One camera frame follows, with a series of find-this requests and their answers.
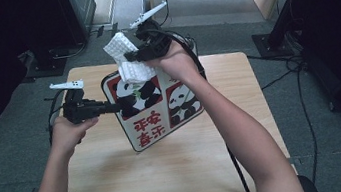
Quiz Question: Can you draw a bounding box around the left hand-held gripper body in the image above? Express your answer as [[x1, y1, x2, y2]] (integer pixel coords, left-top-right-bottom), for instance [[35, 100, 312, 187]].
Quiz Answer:
[[49, 75, 109, 127]]

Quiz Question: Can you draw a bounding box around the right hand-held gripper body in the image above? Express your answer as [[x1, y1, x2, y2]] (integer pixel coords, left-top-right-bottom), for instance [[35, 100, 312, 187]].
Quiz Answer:
[[127, 0, 176, 64]]

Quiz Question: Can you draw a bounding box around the white waffle cloth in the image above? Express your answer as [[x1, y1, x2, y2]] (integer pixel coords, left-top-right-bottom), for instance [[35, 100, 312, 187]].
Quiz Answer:
[[101, 27, 158, 88]]

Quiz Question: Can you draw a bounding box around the panda print square board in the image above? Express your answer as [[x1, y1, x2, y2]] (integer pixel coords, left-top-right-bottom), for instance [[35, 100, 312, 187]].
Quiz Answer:
[[99, 59, 211, 157]]

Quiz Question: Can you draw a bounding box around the person's left hand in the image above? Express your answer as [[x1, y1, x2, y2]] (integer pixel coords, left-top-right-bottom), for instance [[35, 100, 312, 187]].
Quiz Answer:
[[47, 111, 103, 159]]

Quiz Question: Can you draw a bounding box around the person's right hand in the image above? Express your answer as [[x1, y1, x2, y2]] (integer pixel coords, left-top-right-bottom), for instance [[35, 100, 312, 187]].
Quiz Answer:
[[143, 38, 203, 92]]

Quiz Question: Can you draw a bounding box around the black flat stand base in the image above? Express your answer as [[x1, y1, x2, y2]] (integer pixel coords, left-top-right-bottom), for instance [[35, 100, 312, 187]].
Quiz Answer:
[[22, 43, 70, 81]]

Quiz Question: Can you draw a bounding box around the black cabinet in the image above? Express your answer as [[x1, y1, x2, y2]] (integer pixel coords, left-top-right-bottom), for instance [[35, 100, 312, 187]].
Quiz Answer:
[[55, 0, 102, 49]]

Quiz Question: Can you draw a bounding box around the black metal stand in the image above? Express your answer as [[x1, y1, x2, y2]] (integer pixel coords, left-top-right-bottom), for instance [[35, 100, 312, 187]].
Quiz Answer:
[[247, 0, 325, 62]]

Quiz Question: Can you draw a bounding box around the black chair armrest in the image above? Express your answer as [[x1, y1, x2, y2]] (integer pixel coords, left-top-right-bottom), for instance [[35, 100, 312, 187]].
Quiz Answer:
[[299, 172, 320, 192]]

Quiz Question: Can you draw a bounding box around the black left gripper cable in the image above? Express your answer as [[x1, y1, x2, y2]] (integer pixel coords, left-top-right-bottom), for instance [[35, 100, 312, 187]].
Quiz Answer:
[[42, 89, 70, 134]]

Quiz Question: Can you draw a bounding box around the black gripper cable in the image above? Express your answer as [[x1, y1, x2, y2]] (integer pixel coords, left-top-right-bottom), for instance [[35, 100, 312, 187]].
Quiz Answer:
[[145, 16, 254, 192], [42, 89, 70, 134]]

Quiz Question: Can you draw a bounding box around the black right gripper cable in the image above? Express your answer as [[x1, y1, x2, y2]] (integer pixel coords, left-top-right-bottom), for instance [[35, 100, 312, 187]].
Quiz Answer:
[[145, 16, 254, 192]]

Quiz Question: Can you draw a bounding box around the black floor cable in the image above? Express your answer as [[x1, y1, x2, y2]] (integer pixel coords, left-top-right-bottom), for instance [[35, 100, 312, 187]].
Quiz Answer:
[[256, 56, 323, 190]]

